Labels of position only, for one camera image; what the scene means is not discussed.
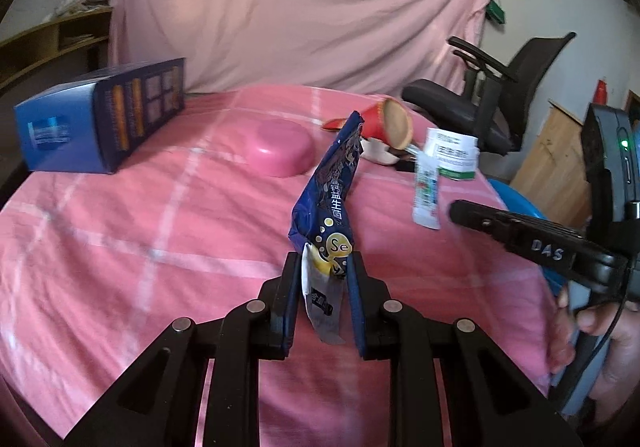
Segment white medicine bottle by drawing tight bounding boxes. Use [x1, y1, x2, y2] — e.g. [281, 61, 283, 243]
[424, 128, 480, 181]

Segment white medicine sachet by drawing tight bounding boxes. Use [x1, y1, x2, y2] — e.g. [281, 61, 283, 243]
[412, 152, 440, 230]

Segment red hanging ornament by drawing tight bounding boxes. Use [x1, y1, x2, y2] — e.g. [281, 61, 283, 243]
[592, 79, 608, 106]

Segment person's right hand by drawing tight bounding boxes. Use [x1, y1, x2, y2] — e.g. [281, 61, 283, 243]
[548, 288, 639, 425]

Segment wooden cabinet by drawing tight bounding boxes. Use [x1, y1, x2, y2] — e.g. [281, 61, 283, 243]
[510, 100, 591, 228]

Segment white plastic tray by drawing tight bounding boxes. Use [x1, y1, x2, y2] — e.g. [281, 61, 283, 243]
[360, 137, 399, 167]

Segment blue plastic bucket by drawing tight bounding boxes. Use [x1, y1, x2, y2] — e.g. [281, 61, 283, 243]
[488, 178, 566, 297]

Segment pink checked tablecloth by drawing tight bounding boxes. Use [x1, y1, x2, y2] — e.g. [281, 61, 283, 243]
[1, 85, 553, 435]

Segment black office chair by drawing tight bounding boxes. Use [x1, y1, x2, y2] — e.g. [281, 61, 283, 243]
[401, 31, 576, 156]

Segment blue cardboard box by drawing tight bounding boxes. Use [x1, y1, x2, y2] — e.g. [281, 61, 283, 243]
[14, 57, 186, 174]

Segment pink hanging sheet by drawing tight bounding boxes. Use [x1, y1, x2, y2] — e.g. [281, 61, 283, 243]
[110, 0, 490, 95]

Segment blue snack wrapper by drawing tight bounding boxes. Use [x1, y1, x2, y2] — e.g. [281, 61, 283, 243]
[288, 111, 363, 345]

